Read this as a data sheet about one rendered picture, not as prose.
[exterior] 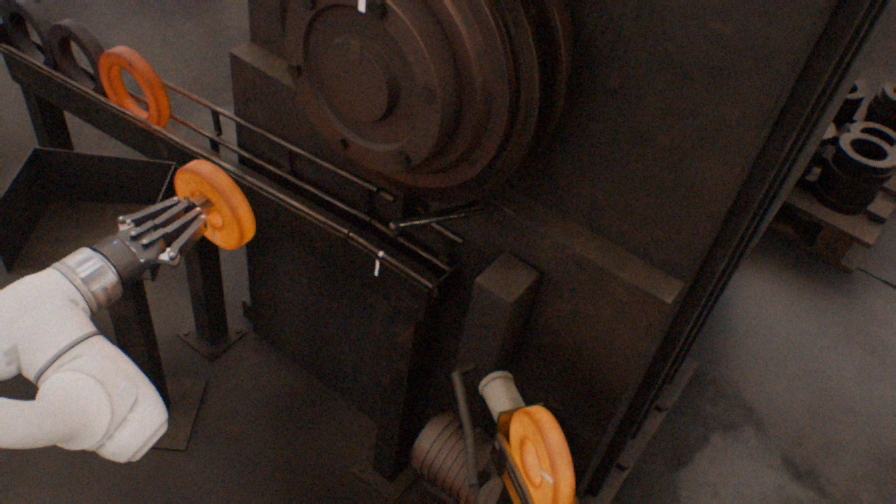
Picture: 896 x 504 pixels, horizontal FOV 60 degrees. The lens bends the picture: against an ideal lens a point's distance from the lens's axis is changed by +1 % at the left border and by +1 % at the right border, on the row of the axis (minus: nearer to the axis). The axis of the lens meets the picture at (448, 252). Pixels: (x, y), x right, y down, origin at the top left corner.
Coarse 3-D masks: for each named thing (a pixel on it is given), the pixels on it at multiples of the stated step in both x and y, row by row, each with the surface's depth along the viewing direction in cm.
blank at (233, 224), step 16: (176, 176) 125; (192, 176) 122; (208, 176) 120; (224, 176) 121; (192, 192) 125; (208, 192) 122; (224, 192) 120; (240, 192) 121; (224, 208) 121; (240, 208) 121; (224, 224) 125; (240, 224) 122; (224, 240) 128; (240, 240) 124
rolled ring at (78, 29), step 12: (60, 24) 170; (72, 24) 169; (60, 36) 172; (72, 36) 169; (84, 36) 168; (60, 48) 176; (84, 48) 169; (96, 48) 169; (60, 60) 178; (72, 60) 180; (96, 60) 169; (72, 72) 180; (96, 72) 171; (84, 84) 180; (96, 84) 174
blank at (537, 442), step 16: (512, 416) 119; (528, 416) 112; (544, 416) 111; (512, 432) 119; (528, 432) 113; (544, 432) 109; (560, 432) 109; (512, 448) 120; (528, 448) 117; (544, 448) 108; (560, 448) 108; (528, 464) 117; (544, 464) 109; (560, 464) 107; (528, 480) 116; (544, 480) 110; (560, 480) 107; (544, 496) 111; (560, 496) 108
